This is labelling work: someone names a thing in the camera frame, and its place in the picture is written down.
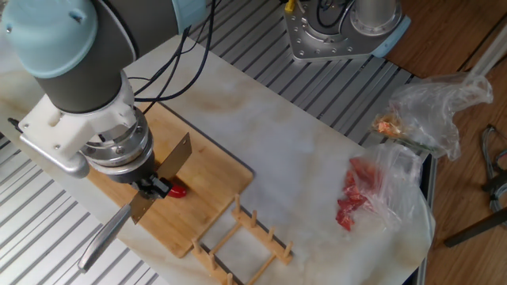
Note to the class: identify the red chili pepper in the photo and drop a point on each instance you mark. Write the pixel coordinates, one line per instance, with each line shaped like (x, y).
(177, 192)

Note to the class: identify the yellow plug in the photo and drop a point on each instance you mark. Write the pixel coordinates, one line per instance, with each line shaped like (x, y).
(290, 5)

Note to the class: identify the clear bag with chili pieces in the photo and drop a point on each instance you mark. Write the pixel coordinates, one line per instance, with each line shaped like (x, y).
(388, 186)

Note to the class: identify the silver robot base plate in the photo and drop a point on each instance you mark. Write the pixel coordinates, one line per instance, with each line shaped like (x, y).
(317, 43)

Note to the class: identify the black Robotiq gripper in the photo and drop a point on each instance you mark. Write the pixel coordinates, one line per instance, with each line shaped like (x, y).
(134, 176)

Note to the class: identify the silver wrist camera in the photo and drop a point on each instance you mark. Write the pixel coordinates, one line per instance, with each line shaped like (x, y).
(71, 168)

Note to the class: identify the aluminium profile beam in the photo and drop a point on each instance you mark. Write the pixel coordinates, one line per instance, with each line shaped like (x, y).
(489, 55)

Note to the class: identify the steel kitchen knife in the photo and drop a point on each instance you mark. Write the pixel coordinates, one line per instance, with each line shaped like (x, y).
(174, 158)

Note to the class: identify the clear bag with orange scraps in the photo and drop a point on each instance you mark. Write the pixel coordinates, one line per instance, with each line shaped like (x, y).
(431, 111)

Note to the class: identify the wooden peg rack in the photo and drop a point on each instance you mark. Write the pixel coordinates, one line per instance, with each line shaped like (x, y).
(261, 237)

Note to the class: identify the dark metal bar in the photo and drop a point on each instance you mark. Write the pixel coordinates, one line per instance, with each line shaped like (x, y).
(475, 229)

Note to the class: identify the silver UR5 robot arm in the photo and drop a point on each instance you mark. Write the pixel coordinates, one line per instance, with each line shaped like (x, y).
(79, 79)

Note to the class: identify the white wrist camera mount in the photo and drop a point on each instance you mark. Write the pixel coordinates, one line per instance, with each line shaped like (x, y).
(71, 126)

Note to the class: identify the marble pattern table mat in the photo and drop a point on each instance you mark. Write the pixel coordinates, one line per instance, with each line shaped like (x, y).
(297, 150)

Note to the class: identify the bamboo cutting board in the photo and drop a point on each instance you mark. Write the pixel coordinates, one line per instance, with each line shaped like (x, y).
(214, 178)

